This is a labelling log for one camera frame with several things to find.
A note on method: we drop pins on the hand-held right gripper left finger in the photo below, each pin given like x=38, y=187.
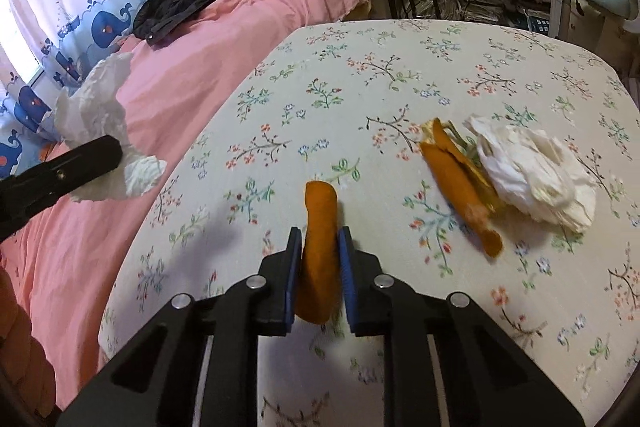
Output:
x=294, y=287

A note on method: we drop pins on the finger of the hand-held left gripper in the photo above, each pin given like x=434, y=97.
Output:
x=75, y=167

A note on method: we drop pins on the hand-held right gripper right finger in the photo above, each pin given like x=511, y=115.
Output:
x=349, y=287

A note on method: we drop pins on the orange peel strip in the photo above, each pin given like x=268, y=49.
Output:
x=320, y=247
x=460, y=187

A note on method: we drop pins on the white tissue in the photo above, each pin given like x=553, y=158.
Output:
x=100, y=107
x=525, y=172

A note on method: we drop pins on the whale and tree printed curtain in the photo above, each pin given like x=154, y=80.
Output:
x=100, y=17

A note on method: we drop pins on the pink blanket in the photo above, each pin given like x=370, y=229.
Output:
x=190, y=57

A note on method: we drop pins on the floral tablecloth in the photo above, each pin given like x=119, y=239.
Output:
x=400, y=72

